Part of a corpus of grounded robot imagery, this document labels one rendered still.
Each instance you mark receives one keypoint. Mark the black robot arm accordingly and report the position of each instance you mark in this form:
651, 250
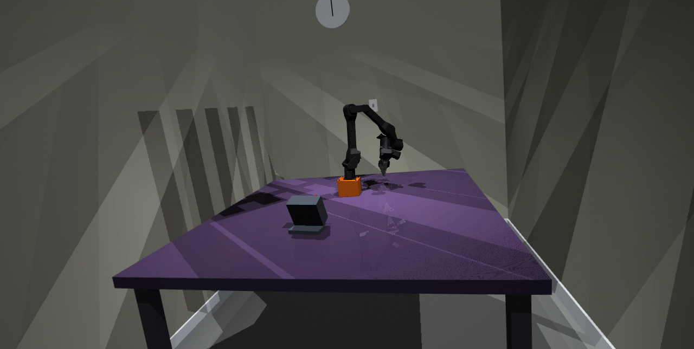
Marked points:
353, 156

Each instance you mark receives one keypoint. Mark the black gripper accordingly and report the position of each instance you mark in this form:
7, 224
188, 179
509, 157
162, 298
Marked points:
385, 155

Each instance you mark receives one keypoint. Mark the dark grey sloped panel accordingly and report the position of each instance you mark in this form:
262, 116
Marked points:
308, 214

